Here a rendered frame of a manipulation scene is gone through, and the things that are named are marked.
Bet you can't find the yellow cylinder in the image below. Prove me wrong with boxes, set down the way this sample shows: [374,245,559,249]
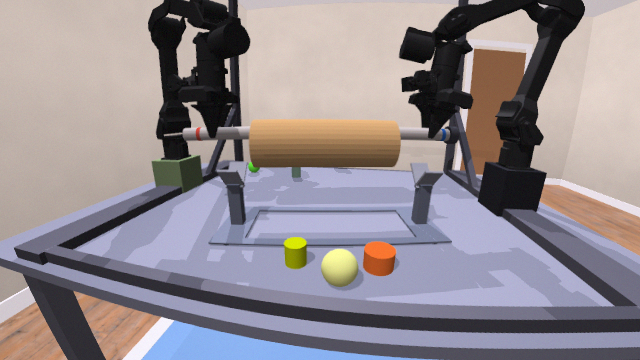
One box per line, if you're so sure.
[284,237,307,269]

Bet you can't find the green ball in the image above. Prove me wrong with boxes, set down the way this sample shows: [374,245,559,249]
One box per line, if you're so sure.
[248,162,260,173]

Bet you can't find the pale yellow ball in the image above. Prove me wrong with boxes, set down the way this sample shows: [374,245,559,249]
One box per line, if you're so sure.
[321,249,358,287]

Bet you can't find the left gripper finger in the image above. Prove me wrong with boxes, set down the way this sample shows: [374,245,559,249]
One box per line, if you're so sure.
[427,104,458,139]
[415,104,431,128]

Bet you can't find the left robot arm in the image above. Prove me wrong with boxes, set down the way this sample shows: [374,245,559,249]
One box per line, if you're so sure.
[399,0,585,171]

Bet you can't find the tan paper roll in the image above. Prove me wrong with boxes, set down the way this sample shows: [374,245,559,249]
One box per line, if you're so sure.
[249,119,401,168]

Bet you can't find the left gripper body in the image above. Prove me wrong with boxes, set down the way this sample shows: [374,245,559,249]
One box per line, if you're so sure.
[408,65,473,109]

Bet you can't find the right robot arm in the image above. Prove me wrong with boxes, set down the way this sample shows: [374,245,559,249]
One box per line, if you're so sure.
[148,0,250,160]

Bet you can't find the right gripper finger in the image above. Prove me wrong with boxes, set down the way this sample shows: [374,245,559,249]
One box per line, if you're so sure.
[191,104,223,138]
[218,105,232,127]

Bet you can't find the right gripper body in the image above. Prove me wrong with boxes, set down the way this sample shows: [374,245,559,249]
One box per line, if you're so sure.
[178,60,238,105]

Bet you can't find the orange cylinder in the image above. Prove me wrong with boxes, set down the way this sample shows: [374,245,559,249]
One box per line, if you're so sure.
[363,242,396,276]

